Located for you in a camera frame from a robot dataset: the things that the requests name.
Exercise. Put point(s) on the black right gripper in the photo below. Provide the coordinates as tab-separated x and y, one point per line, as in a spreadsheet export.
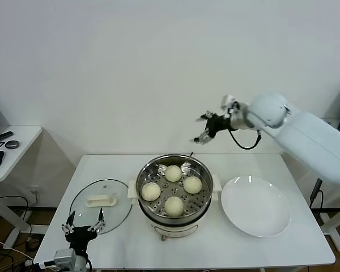
218	124

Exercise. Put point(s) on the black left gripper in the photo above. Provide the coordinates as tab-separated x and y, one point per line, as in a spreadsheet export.
79	236

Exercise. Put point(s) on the white steamed baozi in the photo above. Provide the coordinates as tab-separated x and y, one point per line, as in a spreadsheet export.
173	173
150	191
174	207
192	184

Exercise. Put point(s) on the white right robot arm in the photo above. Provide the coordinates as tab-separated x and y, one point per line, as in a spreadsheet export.
300	133

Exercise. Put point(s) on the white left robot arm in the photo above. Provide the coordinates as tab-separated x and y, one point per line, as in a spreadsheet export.
80	263

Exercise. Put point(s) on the perforated steel steamer basket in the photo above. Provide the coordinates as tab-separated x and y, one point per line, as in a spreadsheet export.
158	170

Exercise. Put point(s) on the white round plate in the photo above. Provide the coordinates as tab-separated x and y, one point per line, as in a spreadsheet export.
255	207

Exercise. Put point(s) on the white side table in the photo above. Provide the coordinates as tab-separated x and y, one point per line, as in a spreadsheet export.
334	232
25	141

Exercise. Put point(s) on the round dark disc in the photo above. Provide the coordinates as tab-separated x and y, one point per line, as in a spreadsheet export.
11	144

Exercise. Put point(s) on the black remote bar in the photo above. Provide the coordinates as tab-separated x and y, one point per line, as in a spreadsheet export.
3	136

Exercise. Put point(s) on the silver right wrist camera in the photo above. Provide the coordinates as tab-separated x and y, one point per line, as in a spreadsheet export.
227	102

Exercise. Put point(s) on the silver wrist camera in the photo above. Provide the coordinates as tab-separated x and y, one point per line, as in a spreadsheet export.
227	102
65	258

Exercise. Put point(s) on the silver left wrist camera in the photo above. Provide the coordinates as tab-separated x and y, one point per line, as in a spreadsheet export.
65	258

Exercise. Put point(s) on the white wall socket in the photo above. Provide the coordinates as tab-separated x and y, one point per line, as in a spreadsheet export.
35	190

